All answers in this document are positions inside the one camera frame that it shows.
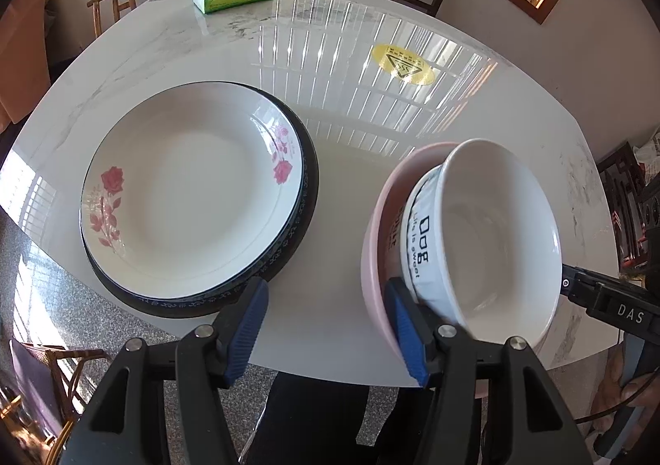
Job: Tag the blue patterned porcelain plate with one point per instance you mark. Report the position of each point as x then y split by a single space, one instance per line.
305 197

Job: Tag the person's black trousers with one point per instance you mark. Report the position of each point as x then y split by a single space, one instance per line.
309 418

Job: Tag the pink bowl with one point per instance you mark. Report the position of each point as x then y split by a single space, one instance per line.
374 279

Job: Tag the crumpled newspaper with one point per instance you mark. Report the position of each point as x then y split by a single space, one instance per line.
649 145

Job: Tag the yellow round sticker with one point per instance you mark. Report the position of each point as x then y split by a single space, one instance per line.
405 64

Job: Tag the dark red wooden furniture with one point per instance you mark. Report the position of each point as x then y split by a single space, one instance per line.
618 207

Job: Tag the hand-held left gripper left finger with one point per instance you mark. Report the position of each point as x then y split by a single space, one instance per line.
247 336

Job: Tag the wicker chair with purple cloth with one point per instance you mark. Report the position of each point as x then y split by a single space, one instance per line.
36 382

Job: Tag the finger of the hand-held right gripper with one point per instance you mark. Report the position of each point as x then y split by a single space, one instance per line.
577 287

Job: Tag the white ribbed bowl blue stripe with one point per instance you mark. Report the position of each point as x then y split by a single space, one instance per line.
490 238

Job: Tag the person's right hand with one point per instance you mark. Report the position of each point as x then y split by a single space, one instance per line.
608 387

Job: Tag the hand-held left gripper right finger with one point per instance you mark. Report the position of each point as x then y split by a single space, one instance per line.
407 336

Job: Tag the white plate with pink roses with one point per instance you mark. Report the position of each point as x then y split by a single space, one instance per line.
196 186

